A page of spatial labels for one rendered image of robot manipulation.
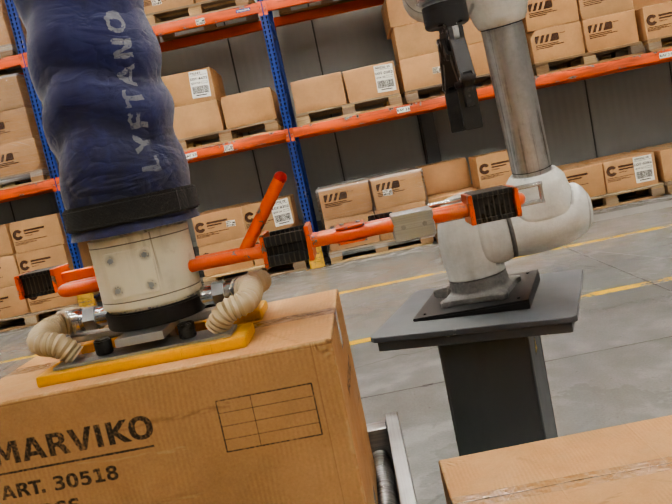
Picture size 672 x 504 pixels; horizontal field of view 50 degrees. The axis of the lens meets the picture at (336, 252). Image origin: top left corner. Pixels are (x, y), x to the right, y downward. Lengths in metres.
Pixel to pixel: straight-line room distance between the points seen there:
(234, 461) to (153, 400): 0.15
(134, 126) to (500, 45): 0.97
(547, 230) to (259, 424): 1.03
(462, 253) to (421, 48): 6.66
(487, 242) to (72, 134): 1.08
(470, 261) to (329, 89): 6.58
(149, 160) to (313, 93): 7.20
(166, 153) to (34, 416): 0.46
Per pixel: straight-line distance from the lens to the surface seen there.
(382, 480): 1.56
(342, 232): 1.22
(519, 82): 1.86
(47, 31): 1.24
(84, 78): 1.22
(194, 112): 8.49
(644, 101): 10.43
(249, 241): 1.25
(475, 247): 1.89
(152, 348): 1.20
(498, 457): 1.58
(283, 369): 1.10
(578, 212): 1.92
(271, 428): 1.13
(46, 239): 9.03
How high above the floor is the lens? 1.21
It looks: 7 degrees down
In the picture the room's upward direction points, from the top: 12 degrees counter-clockwise
